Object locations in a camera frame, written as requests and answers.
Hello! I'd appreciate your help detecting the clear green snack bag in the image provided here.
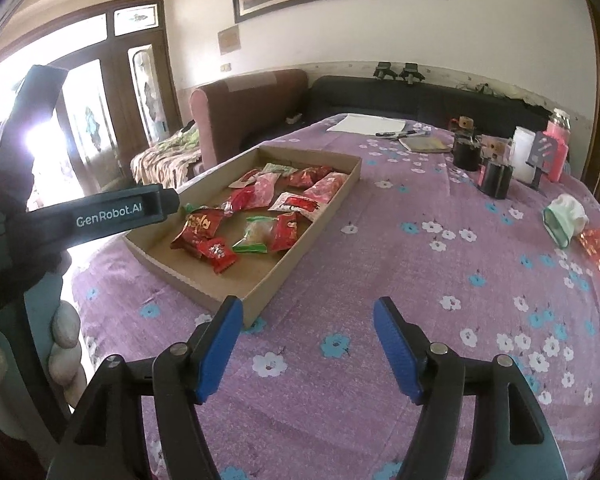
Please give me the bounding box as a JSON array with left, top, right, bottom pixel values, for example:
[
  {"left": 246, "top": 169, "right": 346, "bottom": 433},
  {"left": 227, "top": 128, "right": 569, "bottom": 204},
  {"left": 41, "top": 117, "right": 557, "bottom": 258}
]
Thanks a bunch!
[{"left": 232, "top": 216, "right": 276, "bottom": 254}]

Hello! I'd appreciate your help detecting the black pen holder cup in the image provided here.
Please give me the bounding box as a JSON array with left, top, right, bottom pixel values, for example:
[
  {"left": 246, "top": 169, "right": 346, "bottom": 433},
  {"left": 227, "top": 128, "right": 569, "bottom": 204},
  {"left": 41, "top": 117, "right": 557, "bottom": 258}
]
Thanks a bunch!
[{"left": 477, "top": 158, "right": 514, "bottom": 200}]

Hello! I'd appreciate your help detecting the brown notebook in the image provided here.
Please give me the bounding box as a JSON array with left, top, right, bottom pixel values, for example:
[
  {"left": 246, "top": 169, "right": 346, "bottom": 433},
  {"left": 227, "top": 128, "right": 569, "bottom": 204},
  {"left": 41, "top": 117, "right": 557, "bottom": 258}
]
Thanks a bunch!
[{"left": 399, "top": 136, "right": 451, "bottom": 154}]

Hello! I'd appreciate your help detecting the small wall plaque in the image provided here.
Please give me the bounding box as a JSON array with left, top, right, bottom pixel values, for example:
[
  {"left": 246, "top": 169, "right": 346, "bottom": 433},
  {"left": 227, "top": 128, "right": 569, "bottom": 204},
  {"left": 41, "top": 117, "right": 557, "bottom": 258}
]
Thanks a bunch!
[{"left": 218, "top": 25, "right": 242, "bottom": 55}]

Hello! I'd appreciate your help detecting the left hand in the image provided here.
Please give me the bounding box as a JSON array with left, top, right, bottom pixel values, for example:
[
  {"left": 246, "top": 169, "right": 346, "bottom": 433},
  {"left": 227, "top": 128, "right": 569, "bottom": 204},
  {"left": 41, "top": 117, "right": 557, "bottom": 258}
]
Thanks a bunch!
[{"left": 0, "top": 298, "right": 87, "bottom": 410}]

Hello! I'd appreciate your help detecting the pink thermos bottle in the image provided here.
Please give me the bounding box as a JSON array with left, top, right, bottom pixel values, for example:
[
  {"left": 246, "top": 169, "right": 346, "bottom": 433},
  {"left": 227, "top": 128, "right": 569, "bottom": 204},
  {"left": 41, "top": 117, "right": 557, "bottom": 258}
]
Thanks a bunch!
[{"left": 545, "top": 108, "right": 571, "bottom": 182}]

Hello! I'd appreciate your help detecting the small red wangzai snack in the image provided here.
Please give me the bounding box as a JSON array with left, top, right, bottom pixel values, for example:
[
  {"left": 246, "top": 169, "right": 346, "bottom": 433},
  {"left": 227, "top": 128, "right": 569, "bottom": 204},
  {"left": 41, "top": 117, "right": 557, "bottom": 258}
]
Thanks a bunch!
[{"left": 196, "top": 237, "right": 238, "bottom": 274}]

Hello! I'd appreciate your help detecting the pink snack packet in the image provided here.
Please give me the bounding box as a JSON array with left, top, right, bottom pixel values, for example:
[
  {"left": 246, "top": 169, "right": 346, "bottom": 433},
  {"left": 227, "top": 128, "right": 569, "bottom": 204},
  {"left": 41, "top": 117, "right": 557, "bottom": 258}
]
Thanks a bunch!
[{"left": 303, "top": 171, "right": 348, "bottom": 204}]

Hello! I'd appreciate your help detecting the mint white knit hat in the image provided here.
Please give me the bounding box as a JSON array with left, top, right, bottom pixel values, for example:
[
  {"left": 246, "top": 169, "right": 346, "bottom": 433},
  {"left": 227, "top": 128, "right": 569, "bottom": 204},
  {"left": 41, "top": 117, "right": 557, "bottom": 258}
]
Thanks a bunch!
[{"left": 542, "top": 193, "right": 588, "bottom": 249}]

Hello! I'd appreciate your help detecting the brown armchair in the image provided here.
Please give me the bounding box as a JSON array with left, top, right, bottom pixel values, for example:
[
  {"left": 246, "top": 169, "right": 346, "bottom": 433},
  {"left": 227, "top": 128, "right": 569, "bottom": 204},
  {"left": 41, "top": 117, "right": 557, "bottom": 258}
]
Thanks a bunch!
[{"left": 189, "top": 68, "right": 309, "bottom": 169}]

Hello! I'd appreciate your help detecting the black sofa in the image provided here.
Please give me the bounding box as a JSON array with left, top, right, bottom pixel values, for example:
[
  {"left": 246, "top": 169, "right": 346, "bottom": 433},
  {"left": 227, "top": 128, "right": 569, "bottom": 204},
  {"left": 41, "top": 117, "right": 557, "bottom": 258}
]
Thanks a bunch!
[{"left": 279, "top": 74, "right": 556, "bottom": 143}]

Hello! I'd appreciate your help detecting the white paper sheet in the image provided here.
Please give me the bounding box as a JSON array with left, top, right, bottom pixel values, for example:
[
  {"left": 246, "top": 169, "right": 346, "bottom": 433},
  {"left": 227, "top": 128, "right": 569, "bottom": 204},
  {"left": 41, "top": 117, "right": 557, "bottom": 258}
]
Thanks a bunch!
[{"left": 328, "top": 114, "right": 406, "bottom": 136}]

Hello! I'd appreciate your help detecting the white red snack packet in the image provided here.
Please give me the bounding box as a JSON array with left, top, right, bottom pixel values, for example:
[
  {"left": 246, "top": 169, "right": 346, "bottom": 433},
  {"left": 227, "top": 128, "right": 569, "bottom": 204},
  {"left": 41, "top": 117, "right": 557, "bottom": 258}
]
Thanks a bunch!
[{"left": 268, "top": 192, "right": 326, "bottom": 222}]

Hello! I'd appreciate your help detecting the red double happiness candy pack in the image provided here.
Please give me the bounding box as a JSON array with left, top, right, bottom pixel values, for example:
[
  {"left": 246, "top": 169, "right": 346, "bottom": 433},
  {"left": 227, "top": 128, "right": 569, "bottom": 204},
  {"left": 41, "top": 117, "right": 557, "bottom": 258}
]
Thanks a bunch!
[{"left": 170, "top": 207, "right": 225, "bottom": 259}]

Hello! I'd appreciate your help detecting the grey phone stand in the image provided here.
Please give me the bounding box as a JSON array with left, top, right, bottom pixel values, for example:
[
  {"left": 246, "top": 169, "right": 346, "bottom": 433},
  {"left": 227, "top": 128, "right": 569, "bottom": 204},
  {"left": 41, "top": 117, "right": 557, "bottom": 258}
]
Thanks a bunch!
[{"left": 527, "top": 132, "right": 558, "bottom": 190}]

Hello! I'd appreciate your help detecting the white translucent cup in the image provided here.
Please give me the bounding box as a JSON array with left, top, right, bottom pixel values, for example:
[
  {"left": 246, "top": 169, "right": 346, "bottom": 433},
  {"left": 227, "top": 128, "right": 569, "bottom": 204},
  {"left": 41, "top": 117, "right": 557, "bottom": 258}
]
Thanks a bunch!
[{"left": 510, "top": 126, "right": 535, "bottom": 184}]

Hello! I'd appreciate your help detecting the shallow cardboard box tray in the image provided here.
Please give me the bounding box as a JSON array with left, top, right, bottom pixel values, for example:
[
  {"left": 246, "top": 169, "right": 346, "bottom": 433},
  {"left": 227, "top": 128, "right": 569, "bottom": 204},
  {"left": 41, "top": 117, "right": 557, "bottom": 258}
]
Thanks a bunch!
[{"left": 122, "top": 144, "right": 364, "bottom": 328}]

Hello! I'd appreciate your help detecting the large red snack pack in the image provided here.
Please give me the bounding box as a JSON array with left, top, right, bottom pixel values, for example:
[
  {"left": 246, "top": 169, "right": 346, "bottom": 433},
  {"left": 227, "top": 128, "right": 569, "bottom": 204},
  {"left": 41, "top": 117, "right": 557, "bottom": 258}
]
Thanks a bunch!
[{"left": 287, "top": 166, "right": 332, "bottom": 190}]

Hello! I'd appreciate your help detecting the green clear candy wrapper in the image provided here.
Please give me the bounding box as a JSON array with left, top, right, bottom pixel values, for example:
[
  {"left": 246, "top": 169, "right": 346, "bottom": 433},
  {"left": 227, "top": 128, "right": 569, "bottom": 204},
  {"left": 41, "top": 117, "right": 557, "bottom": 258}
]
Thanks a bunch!
[{"left": 260, "top": 162, "right": 297, "bottom": 177}]

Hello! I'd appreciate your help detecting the purple floral tablecloth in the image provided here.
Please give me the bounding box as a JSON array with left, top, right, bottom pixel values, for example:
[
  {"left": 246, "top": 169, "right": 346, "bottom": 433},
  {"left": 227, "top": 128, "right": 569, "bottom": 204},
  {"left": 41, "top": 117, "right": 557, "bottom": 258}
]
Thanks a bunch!
[{"left": 72, "top": 112, "right": 600, "bottom": 480}]

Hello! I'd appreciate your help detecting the red portrait snack pack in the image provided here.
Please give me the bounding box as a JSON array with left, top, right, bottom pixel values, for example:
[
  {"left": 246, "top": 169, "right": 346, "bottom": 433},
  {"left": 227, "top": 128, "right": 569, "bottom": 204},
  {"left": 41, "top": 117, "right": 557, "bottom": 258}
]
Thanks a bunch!
[{"left": 268, "top": 212, "right": 299, "bottom": 252}]

